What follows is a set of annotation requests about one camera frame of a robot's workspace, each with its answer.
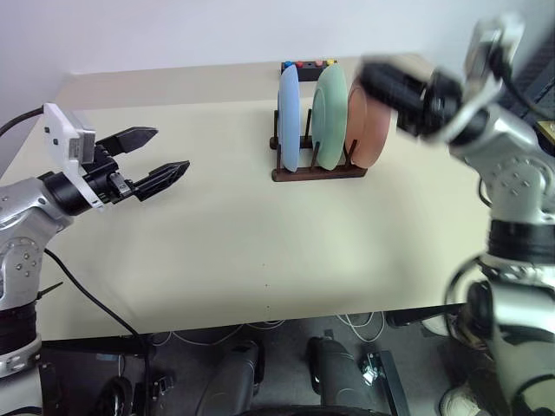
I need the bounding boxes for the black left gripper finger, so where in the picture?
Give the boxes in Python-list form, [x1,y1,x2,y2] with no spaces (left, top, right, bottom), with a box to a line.
[133,159,192,203]
[95,126,160,155]

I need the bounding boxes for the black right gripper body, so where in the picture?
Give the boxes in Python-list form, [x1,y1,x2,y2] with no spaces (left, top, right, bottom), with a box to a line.
[396,67,467,142]

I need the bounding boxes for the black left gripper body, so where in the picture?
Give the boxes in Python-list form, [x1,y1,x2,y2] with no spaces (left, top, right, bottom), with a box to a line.
[80,144,147,205]

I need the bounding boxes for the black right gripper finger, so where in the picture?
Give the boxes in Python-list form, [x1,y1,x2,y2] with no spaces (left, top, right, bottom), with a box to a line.
[361,79,427,113]
[356,55,429,90]

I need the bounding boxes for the pink plate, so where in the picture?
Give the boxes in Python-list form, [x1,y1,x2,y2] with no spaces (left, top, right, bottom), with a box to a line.
[345,71,394,170]

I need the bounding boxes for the green plate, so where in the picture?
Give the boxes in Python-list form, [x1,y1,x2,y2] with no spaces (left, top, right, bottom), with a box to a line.
[310,63,349,172]

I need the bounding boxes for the blue plate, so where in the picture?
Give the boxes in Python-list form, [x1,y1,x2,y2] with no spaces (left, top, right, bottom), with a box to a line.
[277,65,301,173]

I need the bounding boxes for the dark wooden dish rack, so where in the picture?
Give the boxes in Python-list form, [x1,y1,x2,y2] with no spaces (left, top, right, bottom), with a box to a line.
[269,107,369,183]

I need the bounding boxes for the black box with coloured buttons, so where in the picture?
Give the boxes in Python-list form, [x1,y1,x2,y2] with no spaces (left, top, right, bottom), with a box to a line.
[280,59,340,82]

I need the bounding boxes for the black textured panel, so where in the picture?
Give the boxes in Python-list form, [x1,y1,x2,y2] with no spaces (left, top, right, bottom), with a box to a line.
[511,32,555,125]

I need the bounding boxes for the dark grey rounded cover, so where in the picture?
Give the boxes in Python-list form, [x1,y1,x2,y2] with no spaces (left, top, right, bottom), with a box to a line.
[201,340,266,415]
[306,336,370,411]

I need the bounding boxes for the white shoe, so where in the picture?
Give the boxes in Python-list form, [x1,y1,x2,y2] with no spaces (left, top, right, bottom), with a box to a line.
[421,318,452,338]
[441,385,491,416]

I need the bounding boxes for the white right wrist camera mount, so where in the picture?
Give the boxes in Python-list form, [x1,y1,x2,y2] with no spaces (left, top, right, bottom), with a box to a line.
[448,12,528,146]

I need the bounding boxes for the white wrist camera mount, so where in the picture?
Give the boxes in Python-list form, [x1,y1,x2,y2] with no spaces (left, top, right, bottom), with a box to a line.
[42,102,106,212]
[448,12,528,146]

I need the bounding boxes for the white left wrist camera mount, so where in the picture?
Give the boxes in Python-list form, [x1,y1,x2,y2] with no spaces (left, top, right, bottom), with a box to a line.
[42,102,106,212]

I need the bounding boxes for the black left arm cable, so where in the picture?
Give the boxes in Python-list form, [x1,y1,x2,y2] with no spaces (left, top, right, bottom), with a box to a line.
[0,107,151,343]

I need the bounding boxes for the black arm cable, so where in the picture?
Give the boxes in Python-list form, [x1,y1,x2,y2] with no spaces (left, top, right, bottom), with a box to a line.
[445,171,495,315]
[0,107,151,343]

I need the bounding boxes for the white floor cable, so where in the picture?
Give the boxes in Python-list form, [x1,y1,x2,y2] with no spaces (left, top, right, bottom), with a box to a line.
[341,311,387,344]
[149,319,285,347]

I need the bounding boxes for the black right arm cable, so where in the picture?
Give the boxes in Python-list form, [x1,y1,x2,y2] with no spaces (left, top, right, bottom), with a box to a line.
[445,171,495,315]

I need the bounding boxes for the black table frame foot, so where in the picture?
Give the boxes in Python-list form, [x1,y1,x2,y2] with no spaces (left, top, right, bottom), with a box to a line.
[380,349,411,416]

